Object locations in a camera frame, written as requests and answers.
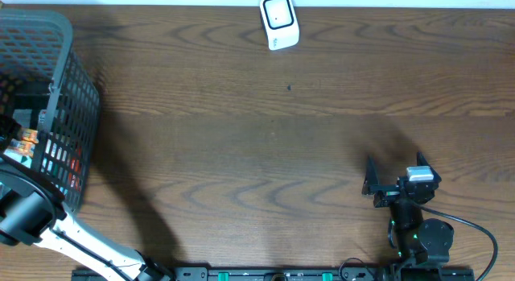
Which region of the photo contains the grey plastic mesh basket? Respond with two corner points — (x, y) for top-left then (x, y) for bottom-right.
(1, 9), (101, 212)

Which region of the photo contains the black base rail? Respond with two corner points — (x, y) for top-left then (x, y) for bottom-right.
(71, 266), (476, 281)

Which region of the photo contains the orange tissue pack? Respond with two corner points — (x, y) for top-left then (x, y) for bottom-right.
(7, 139), (35, 158)
(21, 127), (39, 144)

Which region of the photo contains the white green packet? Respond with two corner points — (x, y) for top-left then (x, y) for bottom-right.
(13, 109), (47, 130)

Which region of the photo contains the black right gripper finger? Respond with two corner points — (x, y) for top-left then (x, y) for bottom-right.
(416, 151), (430, 167)
(361, 157), (379, 195)

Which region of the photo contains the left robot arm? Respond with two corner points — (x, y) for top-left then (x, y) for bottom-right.
(1, 115), (175, 281)

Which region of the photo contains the white barcode scanner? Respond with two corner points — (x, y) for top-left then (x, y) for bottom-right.
(259, 0), (300, 51)

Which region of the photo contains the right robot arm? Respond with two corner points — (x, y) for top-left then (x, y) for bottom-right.
(362, 152), (454, 280)

